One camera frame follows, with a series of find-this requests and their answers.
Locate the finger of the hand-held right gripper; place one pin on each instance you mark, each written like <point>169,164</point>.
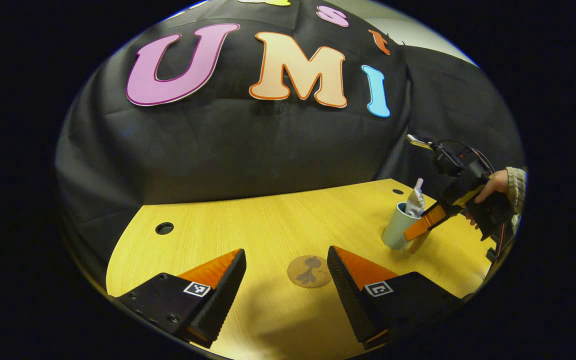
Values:
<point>425,222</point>

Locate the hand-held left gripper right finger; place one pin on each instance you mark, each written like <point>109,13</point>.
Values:
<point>344,290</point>

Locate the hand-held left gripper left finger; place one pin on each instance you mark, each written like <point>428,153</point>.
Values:
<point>228,290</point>

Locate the white toothpaste tube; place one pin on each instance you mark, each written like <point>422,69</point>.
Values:
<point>414,205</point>

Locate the round brown coaster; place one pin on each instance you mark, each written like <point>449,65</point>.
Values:
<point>308,272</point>

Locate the yellow wooden desktop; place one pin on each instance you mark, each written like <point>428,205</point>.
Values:
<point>268,225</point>

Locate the black backdrop cloth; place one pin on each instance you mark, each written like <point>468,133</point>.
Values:
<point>268,150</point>

